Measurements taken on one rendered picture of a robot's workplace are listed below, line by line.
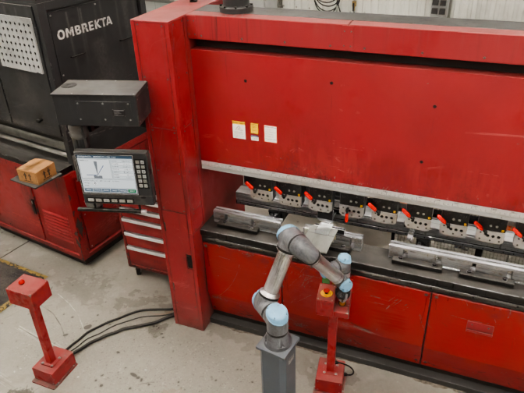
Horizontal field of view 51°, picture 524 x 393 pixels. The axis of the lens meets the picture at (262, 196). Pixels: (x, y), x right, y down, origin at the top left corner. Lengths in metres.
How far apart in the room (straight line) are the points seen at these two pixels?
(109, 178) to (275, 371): 1.49
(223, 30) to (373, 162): 1.14
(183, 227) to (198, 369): 1.02
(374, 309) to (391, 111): 1.32
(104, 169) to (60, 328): 1.64
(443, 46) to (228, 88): 1.25
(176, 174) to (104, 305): 1.58
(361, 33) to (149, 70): 1.23
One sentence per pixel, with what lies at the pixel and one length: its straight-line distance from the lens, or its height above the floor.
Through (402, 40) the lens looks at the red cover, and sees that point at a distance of 2.94.
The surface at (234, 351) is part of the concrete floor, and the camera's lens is 4.13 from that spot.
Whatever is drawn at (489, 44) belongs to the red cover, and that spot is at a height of 2.25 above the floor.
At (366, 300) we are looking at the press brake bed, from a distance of 3.66.
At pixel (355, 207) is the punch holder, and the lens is 3.39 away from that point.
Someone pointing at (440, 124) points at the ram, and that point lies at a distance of 3.07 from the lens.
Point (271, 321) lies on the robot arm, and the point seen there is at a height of 0.97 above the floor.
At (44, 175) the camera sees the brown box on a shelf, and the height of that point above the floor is 1.04.
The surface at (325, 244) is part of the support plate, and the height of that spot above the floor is 1.00.
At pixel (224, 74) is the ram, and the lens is 3.33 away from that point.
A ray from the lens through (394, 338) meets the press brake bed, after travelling 3.82.
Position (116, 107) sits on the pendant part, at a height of 1.87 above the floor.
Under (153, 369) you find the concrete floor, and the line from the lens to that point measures 4.10.
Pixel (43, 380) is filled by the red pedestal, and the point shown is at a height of 0.02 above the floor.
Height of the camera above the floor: 2.99
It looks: 31 degrees down
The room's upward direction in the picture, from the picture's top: 2 degrees counter-clockwise
